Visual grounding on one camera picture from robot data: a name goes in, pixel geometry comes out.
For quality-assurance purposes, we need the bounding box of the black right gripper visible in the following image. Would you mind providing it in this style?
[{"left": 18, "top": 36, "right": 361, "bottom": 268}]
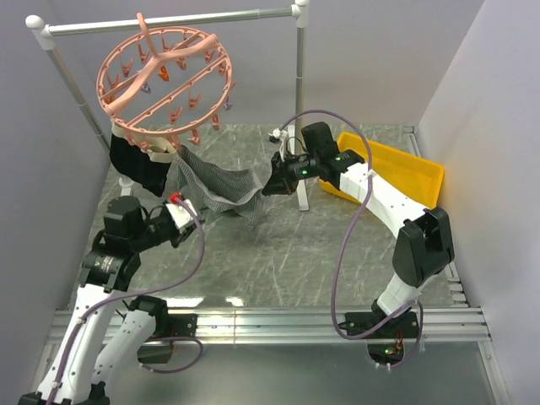
[{"left": 262, "top": 149, "right": 320, "bottom": 197}]

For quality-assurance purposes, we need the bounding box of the pink round clip hanger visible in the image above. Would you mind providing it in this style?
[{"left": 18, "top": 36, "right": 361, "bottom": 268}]
[{"left": 96, "top": 13, "right": 235, "bottom": 150}]

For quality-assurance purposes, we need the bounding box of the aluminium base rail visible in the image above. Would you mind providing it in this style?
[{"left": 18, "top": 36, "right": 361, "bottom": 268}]
[{"left": 46, "top": 305, "right": 493, "bottom": 347}]

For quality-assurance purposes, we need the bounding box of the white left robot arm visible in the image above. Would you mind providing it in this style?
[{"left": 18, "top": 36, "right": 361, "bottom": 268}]
[{"left": 19, "top": 193, "right": 203, "bottom": 404}]

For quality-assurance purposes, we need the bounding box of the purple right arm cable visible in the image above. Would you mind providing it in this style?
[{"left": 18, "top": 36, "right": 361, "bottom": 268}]
[{"left": 278, "top": 109, "right": 424, "bottom": 368}]

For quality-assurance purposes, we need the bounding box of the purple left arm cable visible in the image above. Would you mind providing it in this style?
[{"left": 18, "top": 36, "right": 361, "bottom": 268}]
[{"left": 44, "top": 200, "right": 207, "bottom": 405}]

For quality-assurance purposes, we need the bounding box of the black underwear white waistband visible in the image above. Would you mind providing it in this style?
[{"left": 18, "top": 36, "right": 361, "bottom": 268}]
[{"left": 110, "top": 127, "right": 176, "bottom": 197}]

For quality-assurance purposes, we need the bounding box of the grey striped boxer underwear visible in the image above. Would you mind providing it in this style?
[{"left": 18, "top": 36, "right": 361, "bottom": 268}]
[{"left": 178, "top": 147, "right": 264, "bottom": 228}]

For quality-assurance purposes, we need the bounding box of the silver clothes rack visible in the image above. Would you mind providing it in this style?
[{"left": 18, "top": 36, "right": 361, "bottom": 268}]
[{"left": 24, "top": 0, "right": 311, "bottom": 212}]

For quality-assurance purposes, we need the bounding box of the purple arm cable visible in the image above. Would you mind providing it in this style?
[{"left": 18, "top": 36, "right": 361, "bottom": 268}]
[
  {"left": 44, "top": 200, "right": 207, "bottom": 405},
  {"left": 278, "top": 109, "right": 424, "bottom": 368}
]

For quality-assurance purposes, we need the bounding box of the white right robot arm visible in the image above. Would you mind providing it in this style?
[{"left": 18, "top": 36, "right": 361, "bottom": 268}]
[{"left": 262, "top": 121, "right": 455, "bottom": 338}]

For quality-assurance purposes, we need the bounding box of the yellow plastic tray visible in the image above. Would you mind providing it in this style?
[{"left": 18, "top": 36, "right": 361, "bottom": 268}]
[{"left": 319, "top": 132, "right": 445, "bottom": 208}]

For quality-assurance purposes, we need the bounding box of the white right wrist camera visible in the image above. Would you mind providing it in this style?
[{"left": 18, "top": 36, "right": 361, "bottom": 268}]
[{"left": 267, "top": 127, "right": 289, "bottom": 161}]

